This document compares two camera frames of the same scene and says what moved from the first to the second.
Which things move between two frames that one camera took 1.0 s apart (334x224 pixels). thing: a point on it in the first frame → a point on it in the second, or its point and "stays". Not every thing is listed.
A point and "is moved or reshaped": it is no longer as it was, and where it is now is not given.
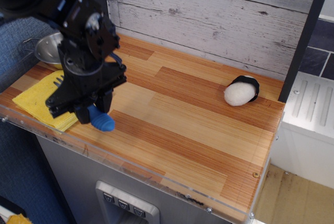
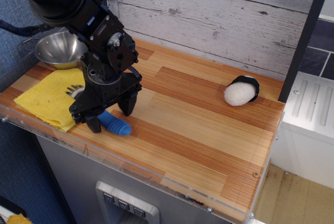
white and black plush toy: (242, 90) stays
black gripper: (81, 84) → (97, 96)
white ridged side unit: (305, 144) stays
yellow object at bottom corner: (19, 219) stays
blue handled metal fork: (97, 120) is moved or reshaped
